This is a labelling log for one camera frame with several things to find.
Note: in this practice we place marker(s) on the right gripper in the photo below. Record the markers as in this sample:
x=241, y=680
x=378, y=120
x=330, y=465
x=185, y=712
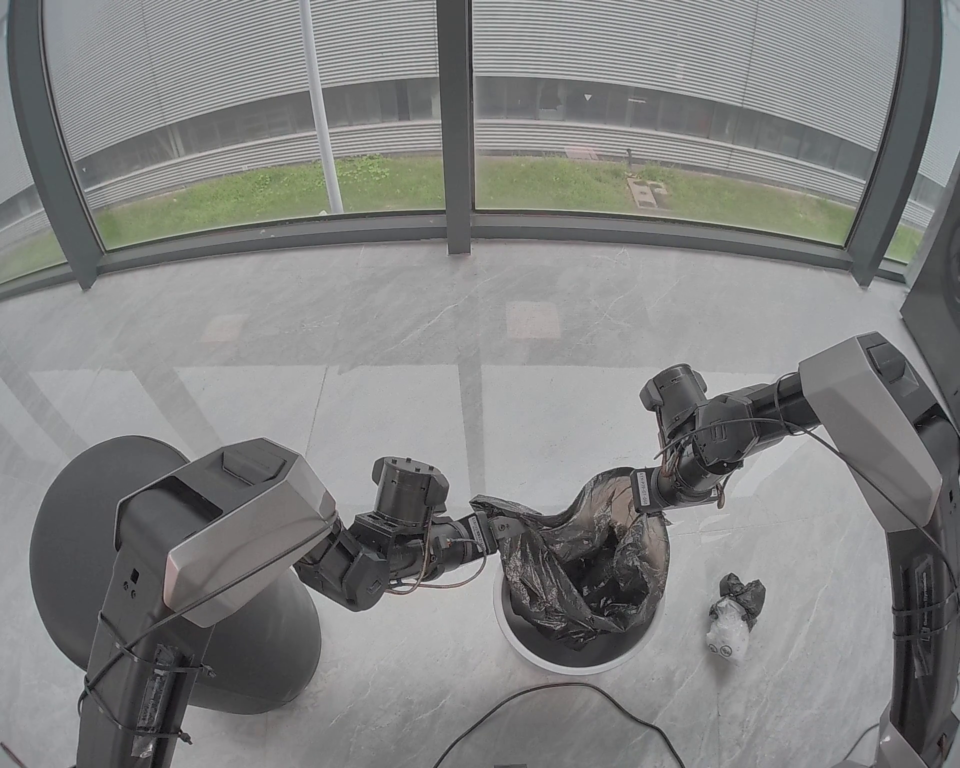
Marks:
x=686, y=484

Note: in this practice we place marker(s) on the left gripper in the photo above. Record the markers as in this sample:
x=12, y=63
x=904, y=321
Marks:
x=465, y=540

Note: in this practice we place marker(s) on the black plastic bag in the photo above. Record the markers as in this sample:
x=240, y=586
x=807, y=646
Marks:
x=570, y=577

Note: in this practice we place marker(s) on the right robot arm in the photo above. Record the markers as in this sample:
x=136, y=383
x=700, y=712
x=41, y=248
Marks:
x=862, y=420

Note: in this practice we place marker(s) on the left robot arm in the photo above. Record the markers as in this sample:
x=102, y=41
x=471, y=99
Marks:
x=225, y=510

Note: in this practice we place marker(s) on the white trash bin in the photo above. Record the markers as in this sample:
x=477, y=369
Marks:
x=574, y=669

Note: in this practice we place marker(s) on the crumpled black plastic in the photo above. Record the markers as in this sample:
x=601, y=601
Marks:
x=742, y=592

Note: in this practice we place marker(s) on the crumpled clear wrapper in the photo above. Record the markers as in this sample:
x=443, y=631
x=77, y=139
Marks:
x=727, y=637

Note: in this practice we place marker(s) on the window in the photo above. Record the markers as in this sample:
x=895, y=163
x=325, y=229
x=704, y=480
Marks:
x=457, y=150

